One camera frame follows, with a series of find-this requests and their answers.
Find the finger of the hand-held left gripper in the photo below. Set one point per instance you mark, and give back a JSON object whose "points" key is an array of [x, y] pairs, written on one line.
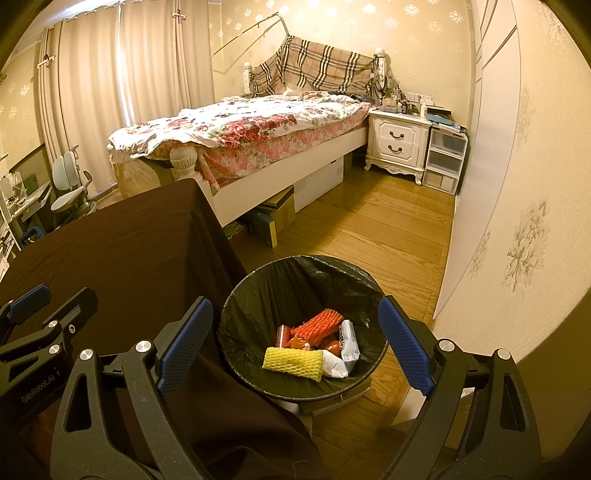
{"points": [[30, 297], [74, 307]]}

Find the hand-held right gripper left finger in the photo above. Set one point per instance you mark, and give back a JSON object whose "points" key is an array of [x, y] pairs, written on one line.
{"points": [[184, 350]]}

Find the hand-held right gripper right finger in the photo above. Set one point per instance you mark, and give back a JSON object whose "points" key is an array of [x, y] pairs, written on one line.
{"points": [[406, 350]]}

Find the white printed snack wrapper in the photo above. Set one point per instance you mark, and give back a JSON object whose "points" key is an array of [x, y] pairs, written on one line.
{"points": [[349, 341]]}

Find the white plastic bag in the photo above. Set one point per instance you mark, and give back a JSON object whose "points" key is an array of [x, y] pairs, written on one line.
{"points": [[334, 364]]}

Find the orange foam fruit net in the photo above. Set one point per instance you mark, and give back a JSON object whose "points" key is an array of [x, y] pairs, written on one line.
{"points": [[318, 325]]}

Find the yellow foam fruit net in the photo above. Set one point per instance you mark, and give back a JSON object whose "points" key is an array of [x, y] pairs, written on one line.
{"points": [[291, 362]]}

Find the trash bin with black bag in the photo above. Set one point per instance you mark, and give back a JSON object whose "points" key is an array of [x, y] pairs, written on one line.
{"points": [[277, 286]]}

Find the table with brown cloth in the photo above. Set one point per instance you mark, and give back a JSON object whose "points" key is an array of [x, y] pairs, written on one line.
{"points": [[129, 249]]}

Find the white study desk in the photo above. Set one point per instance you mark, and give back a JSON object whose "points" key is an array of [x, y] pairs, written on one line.
{"points": [[32, 198]]}

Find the grey office chair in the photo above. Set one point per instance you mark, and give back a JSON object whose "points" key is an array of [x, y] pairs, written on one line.
{"points": [[64, 168]]}

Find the brown cardboard box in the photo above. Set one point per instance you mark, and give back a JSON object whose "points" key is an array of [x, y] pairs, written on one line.
{"points": [[277, 212]]}

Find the white storage box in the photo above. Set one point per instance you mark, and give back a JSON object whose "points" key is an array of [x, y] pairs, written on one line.
{"points": [[318, 182]]}

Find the clear plastic drawer unit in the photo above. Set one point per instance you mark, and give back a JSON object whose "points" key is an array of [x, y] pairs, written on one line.
{"points": [[443, 159]]}

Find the beige curtain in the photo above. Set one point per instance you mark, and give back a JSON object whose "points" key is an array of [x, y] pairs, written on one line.
{"points": [[161, 55], [83, 101]]}

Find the bed with floral quilt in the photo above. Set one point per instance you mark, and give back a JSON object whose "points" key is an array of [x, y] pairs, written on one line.
{"points": [[286, 173]]}

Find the white nightstand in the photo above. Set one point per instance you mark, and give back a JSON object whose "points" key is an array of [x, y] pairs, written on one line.
{"points": [[397, 138]]}

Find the pink floral bed sheet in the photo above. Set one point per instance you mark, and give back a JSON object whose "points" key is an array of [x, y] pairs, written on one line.
{"points": [[268, 147]]}

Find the stack of books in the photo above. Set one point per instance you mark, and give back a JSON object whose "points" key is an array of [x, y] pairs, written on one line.
{"points": [[445, 121]]}

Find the floral duvet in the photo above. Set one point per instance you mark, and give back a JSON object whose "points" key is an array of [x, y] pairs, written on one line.
{"points": [[240, 117]]}

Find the white wardrobe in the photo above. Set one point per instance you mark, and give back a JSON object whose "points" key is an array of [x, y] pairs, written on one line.
{"points": [[494, 115]]}

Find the pile of nightstand items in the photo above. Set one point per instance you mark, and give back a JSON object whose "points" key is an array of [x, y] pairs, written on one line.
{"points": [[397, 99]]}

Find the beige plaid blanket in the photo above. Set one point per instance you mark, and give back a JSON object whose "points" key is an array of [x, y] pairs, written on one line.
{"points": [[318, 62]]}

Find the thin metal rod frame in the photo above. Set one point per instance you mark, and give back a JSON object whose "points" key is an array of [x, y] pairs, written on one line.
{"points": [[249, 32]]}

